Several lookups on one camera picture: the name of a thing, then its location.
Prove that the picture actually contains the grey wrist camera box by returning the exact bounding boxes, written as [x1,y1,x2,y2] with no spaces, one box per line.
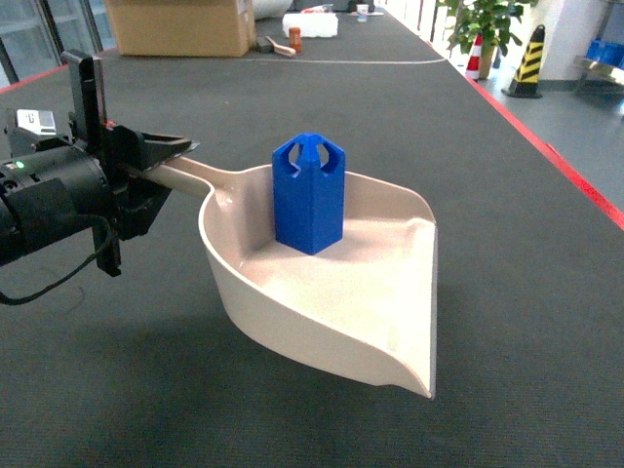
[5,109,58,157]

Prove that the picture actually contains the white paper cup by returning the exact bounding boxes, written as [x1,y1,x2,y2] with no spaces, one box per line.
[356,4,370,22]

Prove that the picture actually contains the black cable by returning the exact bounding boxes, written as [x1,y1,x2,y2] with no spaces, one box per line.
[0,214,118,307]

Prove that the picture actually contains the yellow black traffic cone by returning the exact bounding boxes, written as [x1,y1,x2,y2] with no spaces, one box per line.
[501,24,546,98]

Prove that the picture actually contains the blue plastic block part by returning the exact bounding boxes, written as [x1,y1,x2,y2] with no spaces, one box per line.
[272,133,346,254]

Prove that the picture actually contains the white foam box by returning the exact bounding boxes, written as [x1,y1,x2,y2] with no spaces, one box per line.
[282,13,338,38]

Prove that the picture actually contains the beige plastic dustpan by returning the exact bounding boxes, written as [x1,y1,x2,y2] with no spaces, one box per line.
[144,157,438,398]

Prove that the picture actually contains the red white traffic cone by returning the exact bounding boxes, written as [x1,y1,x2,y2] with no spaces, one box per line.
[465,34,483,81]

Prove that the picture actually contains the small hand brush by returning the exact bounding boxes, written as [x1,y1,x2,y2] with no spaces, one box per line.
[255,36,296,58]

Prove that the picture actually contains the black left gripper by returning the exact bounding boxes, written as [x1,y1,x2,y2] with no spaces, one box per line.
[61,49,199,277]

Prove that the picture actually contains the large cardboard box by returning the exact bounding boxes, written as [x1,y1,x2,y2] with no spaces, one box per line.
[105,0,256,58]

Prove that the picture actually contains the orange cylindrical container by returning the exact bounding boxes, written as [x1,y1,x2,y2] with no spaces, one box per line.
[289,26,302,54]

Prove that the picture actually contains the stainless steel shelf rack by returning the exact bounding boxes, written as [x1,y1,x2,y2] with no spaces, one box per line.
[573,39,623,94]

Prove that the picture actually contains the green potted plant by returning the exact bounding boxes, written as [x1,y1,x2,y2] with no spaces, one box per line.
[436,0,538,79]

